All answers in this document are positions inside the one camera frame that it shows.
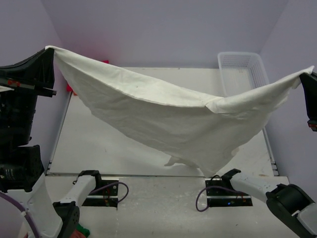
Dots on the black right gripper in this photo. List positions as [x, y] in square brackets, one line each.
[309, 82]

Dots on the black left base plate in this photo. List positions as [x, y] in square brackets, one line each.
[108, 197]

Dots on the white plastic basket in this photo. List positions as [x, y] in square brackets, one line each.
[241, 72]

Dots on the white t shirt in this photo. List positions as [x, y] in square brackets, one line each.
[143, 118]

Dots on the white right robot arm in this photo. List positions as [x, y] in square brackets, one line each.
[289, 203]

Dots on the salmon pink cloth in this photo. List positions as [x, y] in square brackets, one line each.
[77, 234]

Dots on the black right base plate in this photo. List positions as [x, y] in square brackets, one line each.
[218, 197]

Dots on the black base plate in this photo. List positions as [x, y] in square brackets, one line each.
[218, 197]
[108, 197]

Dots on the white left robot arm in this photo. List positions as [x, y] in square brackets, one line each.
[22, 174]

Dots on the folded pink t shirt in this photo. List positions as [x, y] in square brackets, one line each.
[69, 89]

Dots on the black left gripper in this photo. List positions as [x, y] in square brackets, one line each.
[41, 69]

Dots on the green cloth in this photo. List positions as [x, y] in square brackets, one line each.
[83, 230]

